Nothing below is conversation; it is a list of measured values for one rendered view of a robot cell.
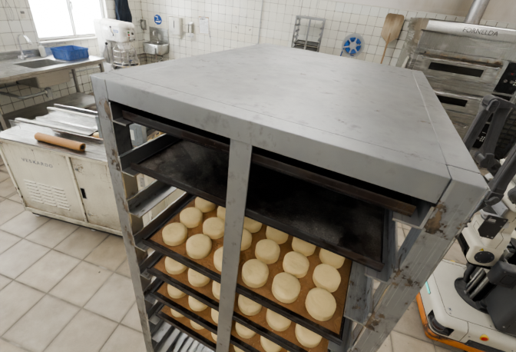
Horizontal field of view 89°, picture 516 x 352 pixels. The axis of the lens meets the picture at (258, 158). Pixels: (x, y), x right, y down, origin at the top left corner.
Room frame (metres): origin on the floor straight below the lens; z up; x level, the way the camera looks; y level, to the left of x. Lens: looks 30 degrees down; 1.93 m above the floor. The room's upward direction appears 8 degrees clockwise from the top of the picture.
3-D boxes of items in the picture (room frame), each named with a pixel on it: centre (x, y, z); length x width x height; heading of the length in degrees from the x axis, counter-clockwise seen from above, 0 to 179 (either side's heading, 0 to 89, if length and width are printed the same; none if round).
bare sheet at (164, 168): (0.57, -0.08, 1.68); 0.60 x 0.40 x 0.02; 159
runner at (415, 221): (0.51, -0.27, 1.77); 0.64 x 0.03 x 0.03; 159
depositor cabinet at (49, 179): (1.94, 1.34, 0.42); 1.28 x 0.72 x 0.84; 82
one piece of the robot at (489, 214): (1.34, -1.44, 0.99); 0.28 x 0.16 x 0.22; 168
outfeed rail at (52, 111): (2.03, 0.96, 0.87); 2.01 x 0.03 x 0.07; 82
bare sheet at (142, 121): (0.57, -0.08, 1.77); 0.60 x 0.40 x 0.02; 159
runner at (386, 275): (0.51, -0.27, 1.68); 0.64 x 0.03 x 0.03; 159
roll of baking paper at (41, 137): (1.67, 1.49, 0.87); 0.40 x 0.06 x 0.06; 79
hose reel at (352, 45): (5.34, -1.45, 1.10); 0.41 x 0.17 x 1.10; 78
